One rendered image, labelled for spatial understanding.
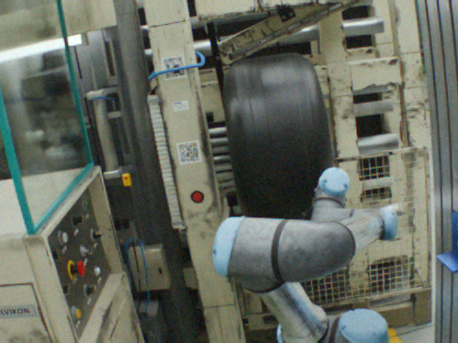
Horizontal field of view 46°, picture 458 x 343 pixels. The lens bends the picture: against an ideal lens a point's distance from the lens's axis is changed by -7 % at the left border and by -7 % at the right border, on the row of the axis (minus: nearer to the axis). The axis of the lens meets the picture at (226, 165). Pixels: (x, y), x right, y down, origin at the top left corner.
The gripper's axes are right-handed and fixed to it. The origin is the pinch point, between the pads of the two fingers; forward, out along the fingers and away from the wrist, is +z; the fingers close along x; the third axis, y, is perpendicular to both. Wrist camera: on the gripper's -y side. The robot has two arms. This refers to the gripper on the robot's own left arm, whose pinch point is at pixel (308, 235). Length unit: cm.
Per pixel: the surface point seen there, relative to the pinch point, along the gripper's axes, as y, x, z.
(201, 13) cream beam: 38, 82, -6
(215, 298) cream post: -24, 15, 47
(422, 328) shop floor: 47, -63, 114
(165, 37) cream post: 13, 74, -19
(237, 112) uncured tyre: 9.5, 38.9, -15.3
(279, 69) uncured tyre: 30, 40, -17
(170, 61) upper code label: 10, 69, -13
